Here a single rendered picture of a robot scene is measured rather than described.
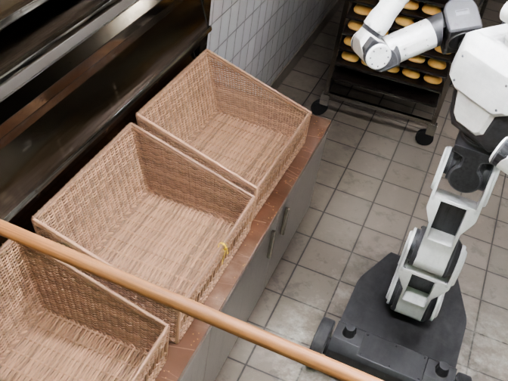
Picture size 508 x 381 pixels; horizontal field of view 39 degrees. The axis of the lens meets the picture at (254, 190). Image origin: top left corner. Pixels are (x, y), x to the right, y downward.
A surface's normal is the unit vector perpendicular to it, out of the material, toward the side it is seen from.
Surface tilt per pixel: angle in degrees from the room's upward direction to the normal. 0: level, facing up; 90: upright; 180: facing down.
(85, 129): 70
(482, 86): 90
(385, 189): 0
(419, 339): 0
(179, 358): 0
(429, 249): 82
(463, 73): 90
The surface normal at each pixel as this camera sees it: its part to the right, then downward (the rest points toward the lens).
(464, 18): -0.12, -0.33
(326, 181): 0.13, -0.76
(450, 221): -0.40, 0.62
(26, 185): 0.91, 0.05
